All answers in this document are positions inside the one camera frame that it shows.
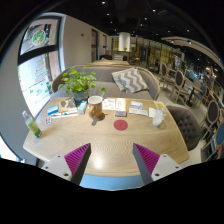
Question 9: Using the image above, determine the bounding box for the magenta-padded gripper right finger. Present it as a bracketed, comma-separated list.
[132, 143, 184, 186]

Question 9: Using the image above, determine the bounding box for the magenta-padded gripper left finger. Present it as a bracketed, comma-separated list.
[40, 143, 92, 186]

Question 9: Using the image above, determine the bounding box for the green-label clear drink bottle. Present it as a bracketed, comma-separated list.
[21, 110, 43, 139]

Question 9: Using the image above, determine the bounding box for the clear plastic cup with straw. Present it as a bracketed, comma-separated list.
[152, 107, 168, 128]

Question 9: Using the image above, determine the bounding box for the flat round red coaster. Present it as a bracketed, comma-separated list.
[113, 119, 129, 131]

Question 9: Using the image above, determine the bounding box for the white tube with teal end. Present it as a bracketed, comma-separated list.
[49, 111, 79, 119]

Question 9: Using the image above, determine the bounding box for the white paper napkin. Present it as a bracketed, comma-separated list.
[148, 107, 158, 119]

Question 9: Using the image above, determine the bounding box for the white printed paper slip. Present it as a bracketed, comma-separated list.
[128, 107, 149, 117]

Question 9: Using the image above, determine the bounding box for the dark grey tufted armchair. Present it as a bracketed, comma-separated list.
[165, 105, 203, 152]

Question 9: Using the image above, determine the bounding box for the light blue small carton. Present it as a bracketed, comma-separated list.
[77, 100, 88, 115]

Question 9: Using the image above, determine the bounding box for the blue and white small box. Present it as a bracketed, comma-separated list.
[46, 104, 60, 117]

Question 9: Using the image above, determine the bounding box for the brown kraft paper card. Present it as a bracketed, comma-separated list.
[58, 97, 78, 114]

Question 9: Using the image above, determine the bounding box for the yellow square table sticker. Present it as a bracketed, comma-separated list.
[153, 101, 166, 109]

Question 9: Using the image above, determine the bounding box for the tan mug with white inside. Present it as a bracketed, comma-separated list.
[87, 95, 105, 120]

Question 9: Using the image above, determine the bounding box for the white booklet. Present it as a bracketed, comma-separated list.
[114, 97, 128, 113]

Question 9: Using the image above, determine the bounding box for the white leaflet with orange print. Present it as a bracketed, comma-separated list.
[101, 97, 117, 111]

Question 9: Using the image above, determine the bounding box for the green potted plant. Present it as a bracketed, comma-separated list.
[58, 65, 107, 104]

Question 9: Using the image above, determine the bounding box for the grey curved sofa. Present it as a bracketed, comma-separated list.
[51, 64, 161, 101]

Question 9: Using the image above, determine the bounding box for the grey white chevron cushion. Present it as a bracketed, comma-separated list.
[111, 67, 150, 94]

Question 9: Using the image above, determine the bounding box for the group of wooden dining chairs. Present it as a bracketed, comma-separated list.
[156, 59, 224, 161]

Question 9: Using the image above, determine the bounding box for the group of ceiling spot lights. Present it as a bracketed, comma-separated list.
[99, 0, 214, 73]

